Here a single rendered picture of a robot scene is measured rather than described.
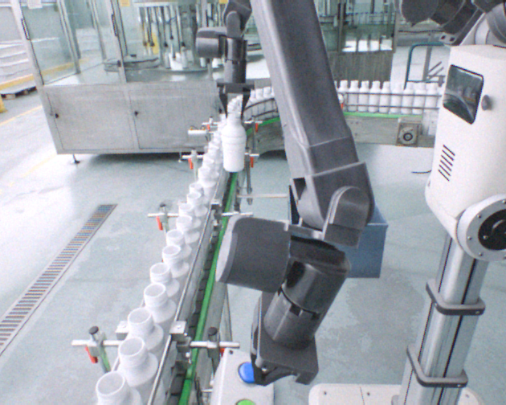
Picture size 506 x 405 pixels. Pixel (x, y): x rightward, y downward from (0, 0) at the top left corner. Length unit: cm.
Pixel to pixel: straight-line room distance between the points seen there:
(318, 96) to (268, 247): 15
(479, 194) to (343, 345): 147
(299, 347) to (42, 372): 198
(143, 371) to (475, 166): 65
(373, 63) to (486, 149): 536
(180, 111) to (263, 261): 389
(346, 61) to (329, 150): 565
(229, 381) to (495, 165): 57
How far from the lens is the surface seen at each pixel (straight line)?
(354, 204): 35
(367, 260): 135
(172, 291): 74
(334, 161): 36
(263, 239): 36
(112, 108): 443
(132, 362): 60
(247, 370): 60
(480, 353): 232
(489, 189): 82
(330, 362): 207
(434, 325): 108
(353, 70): 604
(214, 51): 101
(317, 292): 37
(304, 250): 37
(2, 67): 960
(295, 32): 39
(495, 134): 76
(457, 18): 101
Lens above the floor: 159
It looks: 28 degrees down
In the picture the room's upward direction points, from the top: 3 degrees counter-clockwise
